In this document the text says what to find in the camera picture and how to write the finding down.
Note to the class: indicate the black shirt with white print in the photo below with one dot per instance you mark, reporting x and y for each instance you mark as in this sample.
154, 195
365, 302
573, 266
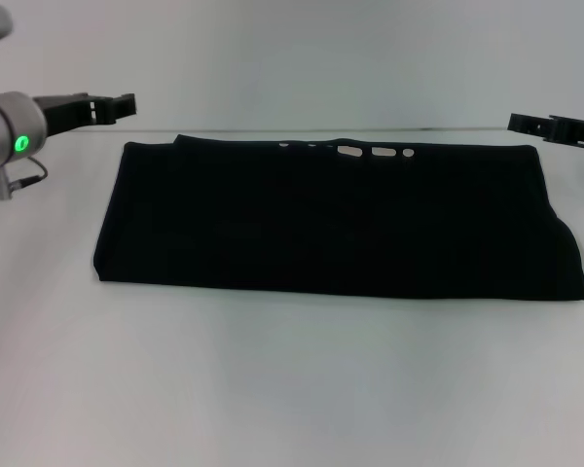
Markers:
331, 224

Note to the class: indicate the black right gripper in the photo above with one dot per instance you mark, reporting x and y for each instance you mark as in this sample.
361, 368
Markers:
576, 132

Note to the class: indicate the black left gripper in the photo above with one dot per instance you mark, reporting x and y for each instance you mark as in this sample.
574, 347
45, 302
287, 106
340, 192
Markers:
73, 112

